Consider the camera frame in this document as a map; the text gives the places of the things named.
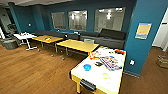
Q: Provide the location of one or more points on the orange toy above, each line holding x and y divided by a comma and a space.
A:
94, 55

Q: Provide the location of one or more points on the blue bowl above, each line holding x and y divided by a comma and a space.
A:
87, 67

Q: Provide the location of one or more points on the large interior window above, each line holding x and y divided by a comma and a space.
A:
77, 20
58, 20
109, 19

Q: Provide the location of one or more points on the colourful toy pile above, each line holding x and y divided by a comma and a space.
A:
110, 62

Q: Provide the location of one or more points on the dark grey bench sofa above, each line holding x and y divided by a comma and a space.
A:
55, 34

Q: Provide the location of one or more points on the green bowl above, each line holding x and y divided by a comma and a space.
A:
105, 76

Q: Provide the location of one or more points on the red toy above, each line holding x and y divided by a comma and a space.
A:
120, 51

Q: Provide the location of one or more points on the yellow air hockey table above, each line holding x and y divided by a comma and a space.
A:
100, 80

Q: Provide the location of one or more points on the white pillar outlet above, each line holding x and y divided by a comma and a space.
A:
132, 62

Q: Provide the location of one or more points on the small white table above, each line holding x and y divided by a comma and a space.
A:
25, 36

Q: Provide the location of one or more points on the grey waste bin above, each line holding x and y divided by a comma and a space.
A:
9, 44

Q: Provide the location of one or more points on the woven basket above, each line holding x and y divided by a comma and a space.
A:
163, 61

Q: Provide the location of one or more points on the framed yellow wall notice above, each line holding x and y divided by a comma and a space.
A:
143, 31

